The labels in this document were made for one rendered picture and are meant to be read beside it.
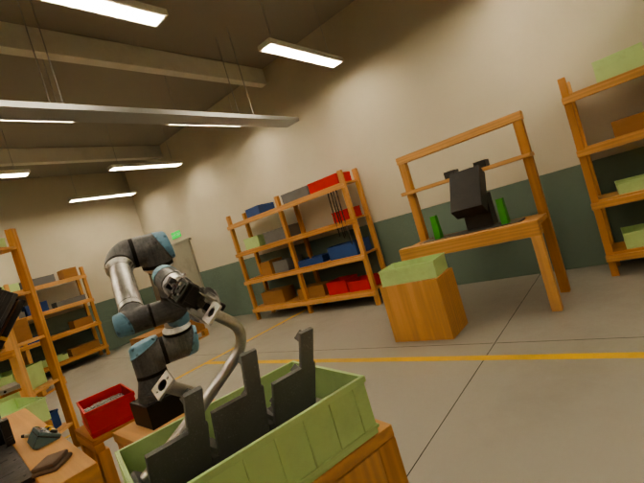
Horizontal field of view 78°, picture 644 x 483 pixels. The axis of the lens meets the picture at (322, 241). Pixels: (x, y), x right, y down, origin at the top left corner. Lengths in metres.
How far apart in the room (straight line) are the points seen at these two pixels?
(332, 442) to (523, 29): 5.45
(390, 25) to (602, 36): 2.68
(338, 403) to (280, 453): 0.20
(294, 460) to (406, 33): 6.01
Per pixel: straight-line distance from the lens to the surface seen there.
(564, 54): 5.84
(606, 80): 5.16
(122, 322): 1.33
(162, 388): 1.04
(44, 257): 11.49
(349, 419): 1.19
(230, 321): 1.09
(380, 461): 1.29
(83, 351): 10.99
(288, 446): 1.10
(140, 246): 1.63
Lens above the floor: 1.39
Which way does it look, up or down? 2 degrees down
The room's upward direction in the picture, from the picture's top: 17 degrees counter-clockwise
